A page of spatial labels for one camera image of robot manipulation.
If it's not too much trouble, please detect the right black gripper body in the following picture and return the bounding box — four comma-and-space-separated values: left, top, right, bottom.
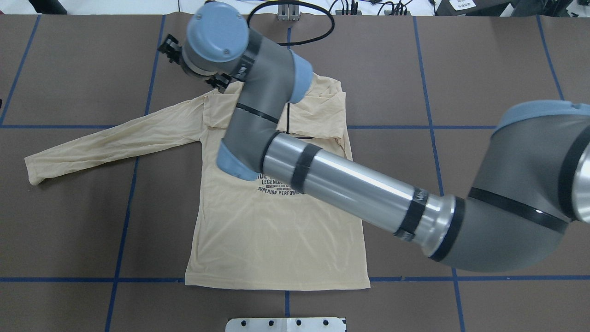
157, 34, 230, 93

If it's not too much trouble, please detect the cream long-sleeve graphic shirt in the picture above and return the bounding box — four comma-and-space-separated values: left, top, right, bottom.
24, 82, 370, 291

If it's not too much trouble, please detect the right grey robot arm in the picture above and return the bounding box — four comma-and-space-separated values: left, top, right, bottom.
158, 0, 589, 273

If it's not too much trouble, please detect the aluminium frame post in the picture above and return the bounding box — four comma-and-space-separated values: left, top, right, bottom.
277, 0, 301, 21

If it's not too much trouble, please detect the black looped cable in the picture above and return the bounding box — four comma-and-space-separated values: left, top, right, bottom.
247, 1, 335, 47

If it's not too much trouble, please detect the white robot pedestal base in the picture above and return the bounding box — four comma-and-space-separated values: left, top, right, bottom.
225, 317, 348, 332

